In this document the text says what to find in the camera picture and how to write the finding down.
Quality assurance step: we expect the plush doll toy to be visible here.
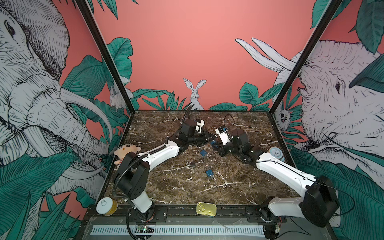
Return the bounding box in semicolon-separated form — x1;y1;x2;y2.
114;144;142;166

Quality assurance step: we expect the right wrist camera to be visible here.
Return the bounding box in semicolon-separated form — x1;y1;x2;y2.
215;126;231;146

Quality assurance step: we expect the large blue padlock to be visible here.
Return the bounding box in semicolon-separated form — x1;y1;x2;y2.
211;140;218;150

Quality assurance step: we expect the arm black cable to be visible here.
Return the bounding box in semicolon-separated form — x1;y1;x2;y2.
223;113;236;130
181;103;194;124

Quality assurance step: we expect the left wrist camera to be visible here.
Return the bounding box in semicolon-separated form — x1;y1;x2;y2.
195;119;205;133

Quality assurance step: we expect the blue padlock near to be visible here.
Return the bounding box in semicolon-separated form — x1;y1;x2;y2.
205;166;214;178

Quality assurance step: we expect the grey padlock with key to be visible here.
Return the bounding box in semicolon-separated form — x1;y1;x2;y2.
187;161;197;168

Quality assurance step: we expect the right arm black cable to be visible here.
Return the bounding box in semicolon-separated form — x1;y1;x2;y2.
223;113;236;130

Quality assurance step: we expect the white perforated rail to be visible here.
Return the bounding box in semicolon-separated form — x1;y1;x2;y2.
90;225;264;237

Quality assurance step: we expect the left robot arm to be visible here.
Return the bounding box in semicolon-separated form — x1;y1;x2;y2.
113;119;216;222

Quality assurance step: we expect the small round clock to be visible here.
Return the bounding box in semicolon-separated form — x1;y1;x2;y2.
269;147;285;162

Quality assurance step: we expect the gold tin can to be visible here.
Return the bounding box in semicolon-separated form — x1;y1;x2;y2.
196;202;217;217

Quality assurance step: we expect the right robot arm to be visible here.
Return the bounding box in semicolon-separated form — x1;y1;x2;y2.
211;126;340;228

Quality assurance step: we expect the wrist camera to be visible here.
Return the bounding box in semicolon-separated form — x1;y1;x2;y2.
215;126;231;146
195;119;205;133

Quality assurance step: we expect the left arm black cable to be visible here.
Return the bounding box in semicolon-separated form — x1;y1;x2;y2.
181;103;194;124

